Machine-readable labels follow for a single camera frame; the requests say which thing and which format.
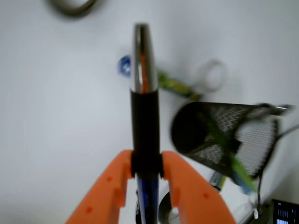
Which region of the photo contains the dark blue ballpoint pen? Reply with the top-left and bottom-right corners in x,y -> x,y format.
130,23 -> 162,224

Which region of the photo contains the black cable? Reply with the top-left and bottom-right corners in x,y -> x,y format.
254,125 -> 299,219

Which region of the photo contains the black mesh pen holder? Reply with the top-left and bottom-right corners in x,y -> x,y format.
171,102 -> 287,179

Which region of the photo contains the clear tape roll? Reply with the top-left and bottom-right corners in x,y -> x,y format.
193,59 -> 228,94

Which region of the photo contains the dark brown tape roll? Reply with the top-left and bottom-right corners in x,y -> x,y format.
46,0 -> 97,16

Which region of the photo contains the dark tape roll behind holder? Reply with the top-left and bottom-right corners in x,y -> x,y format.
158,192 -> 180,224

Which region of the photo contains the dark device with screen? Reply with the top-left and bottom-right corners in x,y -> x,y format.
263,199 -> 299,224

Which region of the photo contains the blue cap marker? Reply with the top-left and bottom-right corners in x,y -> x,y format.
117,55 -> 201,101

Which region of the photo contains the light blue pen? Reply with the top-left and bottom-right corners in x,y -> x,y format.
233,173 -> 253,195

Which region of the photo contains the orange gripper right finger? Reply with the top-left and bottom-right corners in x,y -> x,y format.
162,151 -> 235,224

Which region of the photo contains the silver pen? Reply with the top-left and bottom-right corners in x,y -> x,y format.
256,103 -> 295,116

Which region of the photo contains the green mechanical pencil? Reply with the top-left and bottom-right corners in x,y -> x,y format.
199,112 -> 257,192

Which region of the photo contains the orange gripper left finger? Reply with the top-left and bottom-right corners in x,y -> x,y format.
66,150 -> 132,224

